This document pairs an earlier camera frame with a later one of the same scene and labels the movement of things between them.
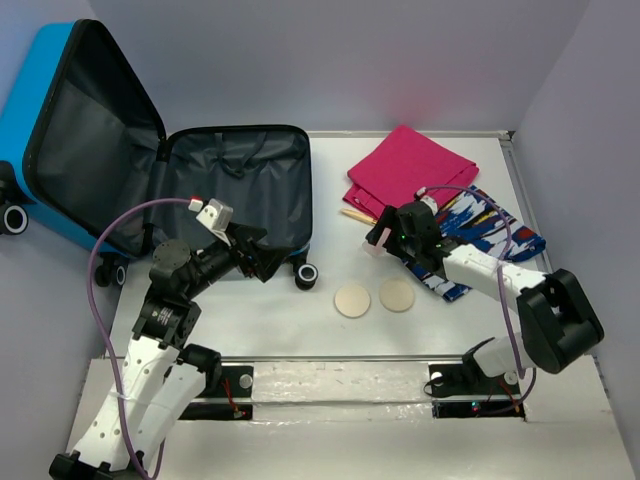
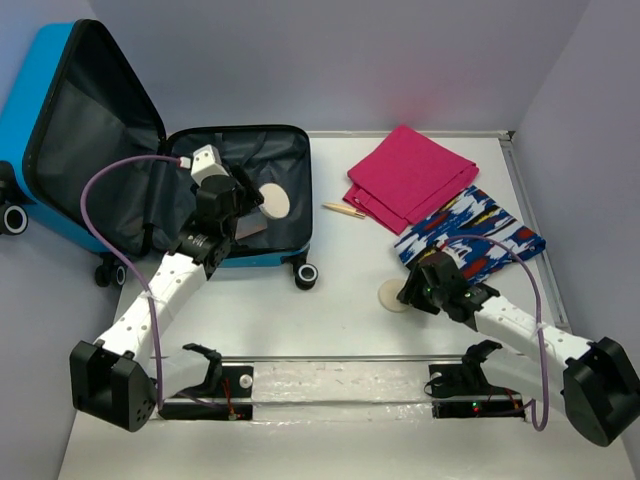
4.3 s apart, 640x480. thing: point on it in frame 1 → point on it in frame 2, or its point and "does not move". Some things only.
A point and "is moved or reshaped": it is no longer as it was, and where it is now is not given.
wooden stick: (358, 216) is moved or reshaped
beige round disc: (352, 300) → (276, 202)
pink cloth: (401, 164) does not move
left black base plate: (236, 381) does not move
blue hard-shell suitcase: (78, 139) does not move
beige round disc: (396, 295) does not move
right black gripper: (389, 218) → (410, 292)
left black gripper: (265, 260) → (250, 187)
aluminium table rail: (342, 358) does not move
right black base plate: (462, 392) does not move
